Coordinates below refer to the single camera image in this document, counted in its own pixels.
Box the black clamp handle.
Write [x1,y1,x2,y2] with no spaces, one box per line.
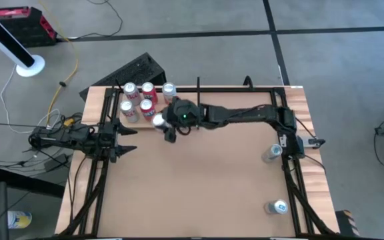
[243,75,255,91]

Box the white floor cable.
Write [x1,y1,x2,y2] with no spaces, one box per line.
[0,65,61,135]

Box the wooden shelf board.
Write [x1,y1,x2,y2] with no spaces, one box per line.
[120,92,198,130]

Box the pink Spindrift can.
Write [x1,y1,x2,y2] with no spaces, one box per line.
[151,113,170,133]

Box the black floor cable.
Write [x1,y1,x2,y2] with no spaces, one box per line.
[57,0,124,43]

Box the black perforated crate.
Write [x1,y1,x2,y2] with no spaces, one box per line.
[78,52,167,101]

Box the blue Red Bull can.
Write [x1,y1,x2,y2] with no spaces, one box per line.
[264,199,289,215]
[261,143,283,164]

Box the black orange striped block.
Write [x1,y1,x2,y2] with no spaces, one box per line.
[334,209,359,238]

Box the grey bracket device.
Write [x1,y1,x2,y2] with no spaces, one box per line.
[297,135,327,149]

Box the silver Diet Coke can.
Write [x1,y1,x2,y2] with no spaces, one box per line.
[119,99,140,123]
[123,81,143,107]

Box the black table frame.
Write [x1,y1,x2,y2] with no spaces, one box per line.
[55,85,339,238]

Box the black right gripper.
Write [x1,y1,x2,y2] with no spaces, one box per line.
[160,97,202,143]

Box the yellow cable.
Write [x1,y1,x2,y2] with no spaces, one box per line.
[37,0,80,127]

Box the red Fanta strawberry can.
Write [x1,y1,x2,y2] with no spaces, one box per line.
[139,99,157,121]
[141,81,159,105]

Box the red black toolbox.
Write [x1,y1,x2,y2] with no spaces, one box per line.
[0,6,59,48]

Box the white floor stand pole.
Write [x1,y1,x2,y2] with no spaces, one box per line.
[0,2,46,78]

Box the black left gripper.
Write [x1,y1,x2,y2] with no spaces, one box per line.
[97,121,139,164]

